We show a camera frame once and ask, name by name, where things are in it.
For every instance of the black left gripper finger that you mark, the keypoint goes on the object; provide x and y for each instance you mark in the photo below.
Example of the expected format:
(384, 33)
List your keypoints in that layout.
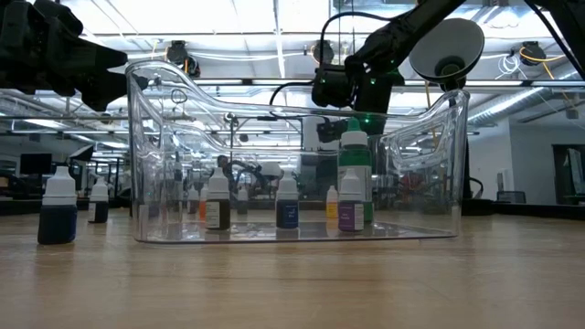
(105, 89)
(96, 56)

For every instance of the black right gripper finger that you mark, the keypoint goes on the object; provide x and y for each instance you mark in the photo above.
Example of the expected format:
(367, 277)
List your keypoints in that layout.
(378, 124)
(331, 130)

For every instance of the large green food coloring bottle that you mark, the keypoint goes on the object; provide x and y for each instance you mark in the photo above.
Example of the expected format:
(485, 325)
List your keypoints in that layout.
(355, 155)

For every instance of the small yellow food coloring bottle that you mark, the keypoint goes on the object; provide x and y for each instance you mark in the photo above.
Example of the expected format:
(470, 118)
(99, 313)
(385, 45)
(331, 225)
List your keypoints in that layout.
(332, 208)

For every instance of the small purple food coloring bottle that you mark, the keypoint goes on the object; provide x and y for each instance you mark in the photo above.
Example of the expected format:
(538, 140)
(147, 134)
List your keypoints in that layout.
(351, 215)

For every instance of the small blue food coloring bottle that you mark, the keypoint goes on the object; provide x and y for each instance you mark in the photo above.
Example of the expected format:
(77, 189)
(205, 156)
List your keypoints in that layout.
(287, 212)

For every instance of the small dark food coloring bottle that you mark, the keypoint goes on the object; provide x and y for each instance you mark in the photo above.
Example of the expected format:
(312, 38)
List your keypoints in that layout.
(242, 203)

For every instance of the small black food coloring bottle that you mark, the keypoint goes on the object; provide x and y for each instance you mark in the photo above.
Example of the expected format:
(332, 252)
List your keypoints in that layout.
(98, 210)

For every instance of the small brown food coloring bottle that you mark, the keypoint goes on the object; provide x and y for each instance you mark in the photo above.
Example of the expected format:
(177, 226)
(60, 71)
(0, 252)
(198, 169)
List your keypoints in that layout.
(218, 212)

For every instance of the small navy food coloring bottle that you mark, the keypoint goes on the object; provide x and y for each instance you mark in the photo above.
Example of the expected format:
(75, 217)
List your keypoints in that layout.
(57, 224)

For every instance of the small orange food coloring bottle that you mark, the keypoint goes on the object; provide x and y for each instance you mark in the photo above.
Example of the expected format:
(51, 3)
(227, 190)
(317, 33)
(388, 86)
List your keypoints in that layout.
(203, 208)

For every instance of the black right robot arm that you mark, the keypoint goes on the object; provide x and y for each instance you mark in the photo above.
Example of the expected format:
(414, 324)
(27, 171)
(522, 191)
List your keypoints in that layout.
(402, 32)

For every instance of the black desk lamp white shade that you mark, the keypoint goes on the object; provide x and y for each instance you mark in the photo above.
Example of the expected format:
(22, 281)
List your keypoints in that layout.
(445, 45)

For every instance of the clear plastic bin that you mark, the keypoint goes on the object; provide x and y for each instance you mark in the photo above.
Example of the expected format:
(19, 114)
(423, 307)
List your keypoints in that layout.
(411, 219)

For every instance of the black monitor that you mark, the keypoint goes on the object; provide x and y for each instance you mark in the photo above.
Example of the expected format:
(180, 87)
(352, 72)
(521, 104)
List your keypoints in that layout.
(35, 163)

